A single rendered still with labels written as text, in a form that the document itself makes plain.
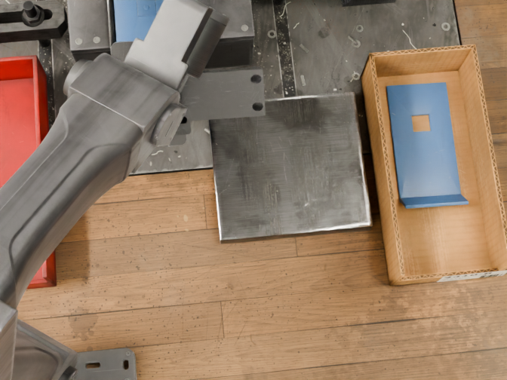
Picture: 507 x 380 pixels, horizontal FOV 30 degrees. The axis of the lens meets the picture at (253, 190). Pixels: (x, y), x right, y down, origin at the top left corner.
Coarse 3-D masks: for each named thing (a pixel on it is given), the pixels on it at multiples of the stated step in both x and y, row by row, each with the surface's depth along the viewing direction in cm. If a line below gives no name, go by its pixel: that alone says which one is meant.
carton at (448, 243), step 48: (432, 48) 105; (384, 96) 110; (480, 96) 104; (384, 144) 102; (480, 144) 105; (384, 192) 103; (480, 192) 107; (384, 240) 106; (432, 240) 106; (480, 240) 106
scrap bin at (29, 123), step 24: (0, 72) 107; (24, 72) 108; (0, 96) 109; (24, 96) 109; (0, 120) 108; (24, 120) 108; (48, 120) 109; (0, 144) 107; (24, 144) 107; (0, 168) 107; (48, 264) 100
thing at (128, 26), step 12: (120, 0) 103; (132, 0) 103; (156, 0) 103; (120, 12) 103; (132, 12) 103; (156, 12) 103; (120, 24) 102; (132, 24) 103; (144, 24) 103; (120, 36) 102; (132, 36) 102; (144, 36) 102
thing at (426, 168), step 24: (408, 96) 110; (432, 96) 110; (408, 120) 109; (432, 120) 109; (408, 144) 108; (432, 144) 108; (408, 168) 108; (432, 168) 108; (456, 168) 108; (408, 192) 107; (432, 192) 107; (456, 192) 107
